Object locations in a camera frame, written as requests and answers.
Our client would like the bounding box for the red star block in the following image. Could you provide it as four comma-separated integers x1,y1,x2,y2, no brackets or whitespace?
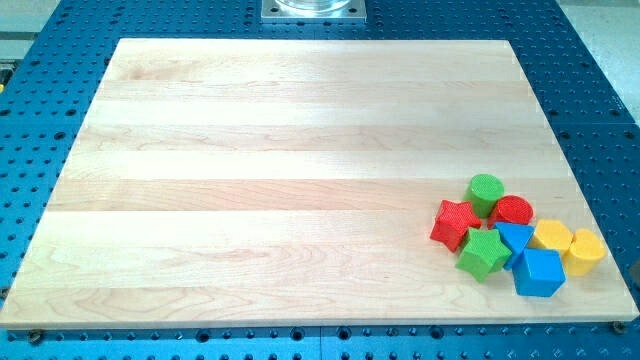
429,200,482,253

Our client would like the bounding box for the green star block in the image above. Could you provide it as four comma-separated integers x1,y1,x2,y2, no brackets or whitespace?
455,228,512,283

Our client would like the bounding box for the blue cube block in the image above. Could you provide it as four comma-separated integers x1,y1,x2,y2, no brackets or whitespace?
512,248,566,298

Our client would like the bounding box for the light wooden board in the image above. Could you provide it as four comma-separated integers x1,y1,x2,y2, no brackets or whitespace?
1,38,638,330

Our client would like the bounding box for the green cylinder block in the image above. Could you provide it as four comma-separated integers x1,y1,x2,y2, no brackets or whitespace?
463,173,505,218

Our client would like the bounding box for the red cylinder block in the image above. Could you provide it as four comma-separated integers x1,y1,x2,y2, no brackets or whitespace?
487,195,534,229

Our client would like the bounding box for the blue triangle block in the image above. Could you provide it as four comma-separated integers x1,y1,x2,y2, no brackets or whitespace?
494,222,534,270

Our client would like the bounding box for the yellow hexagon block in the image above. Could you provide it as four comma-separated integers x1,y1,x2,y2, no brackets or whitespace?
527,219,573,256

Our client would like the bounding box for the yellow heart block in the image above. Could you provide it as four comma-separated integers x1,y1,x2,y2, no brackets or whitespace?
562,228,607,276

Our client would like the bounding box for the blue perforated metal table plate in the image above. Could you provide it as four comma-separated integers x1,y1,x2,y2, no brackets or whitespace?
1,1,639,359

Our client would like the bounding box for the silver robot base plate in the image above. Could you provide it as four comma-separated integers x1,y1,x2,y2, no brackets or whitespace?
260,0,367,23

